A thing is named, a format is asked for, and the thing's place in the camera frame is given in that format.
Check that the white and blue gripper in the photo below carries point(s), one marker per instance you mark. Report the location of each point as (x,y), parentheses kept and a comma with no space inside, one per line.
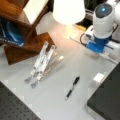
(101,45)

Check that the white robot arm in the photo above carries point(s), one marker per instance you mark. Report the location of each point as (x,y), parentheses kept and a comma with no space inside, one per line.
(99,34)

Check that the black pen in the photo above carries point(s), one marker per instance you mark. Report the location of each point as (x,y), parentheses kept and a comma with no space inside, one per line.
(72,88)

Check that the white lamp shade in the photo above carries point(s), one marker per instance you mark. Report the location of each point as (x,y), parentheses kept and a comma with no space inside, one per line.
(68,11)

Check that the black drawer box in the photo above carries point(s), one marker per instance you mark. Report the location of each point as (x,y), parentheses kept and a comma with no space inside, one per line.
(106,99)

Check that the silver folding laptop stand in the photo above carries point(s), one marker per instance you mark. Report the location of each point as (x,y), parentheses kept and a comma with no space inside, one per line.
(40,68)

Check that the blue book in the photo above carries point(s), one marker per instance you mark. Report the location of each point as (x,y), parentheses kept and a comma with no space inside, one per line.
(10,33)

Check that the wooden shelf stand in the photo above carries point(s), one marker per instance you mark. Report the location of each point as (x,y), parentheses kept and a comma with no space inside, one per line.
(26,14)

